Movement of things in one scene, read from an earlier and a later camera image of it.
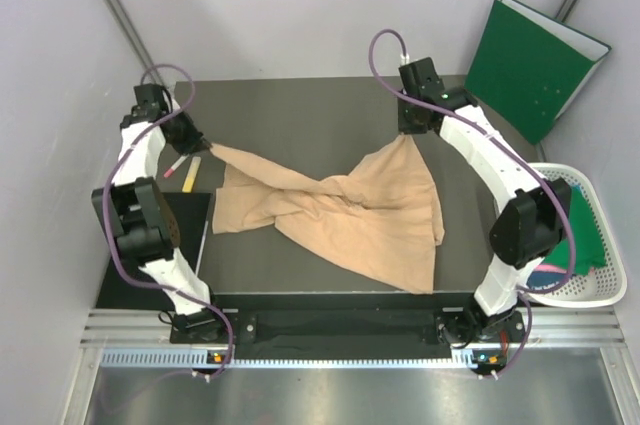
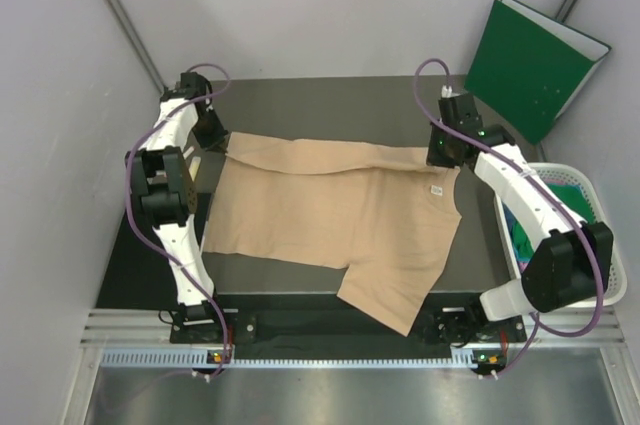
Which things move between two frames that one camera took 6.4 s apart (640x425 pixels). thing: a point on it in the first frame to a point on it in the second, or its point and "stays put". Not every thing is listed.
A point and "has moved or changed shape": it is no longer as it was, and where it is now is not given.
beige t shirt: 382,215 has moved or changed shape
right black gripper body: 408,121 to 439,152
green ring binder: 526,65 stays put
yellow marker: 192,174 stays put
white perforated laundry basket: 600,261 stays put
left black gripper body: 184,135 to 209,131
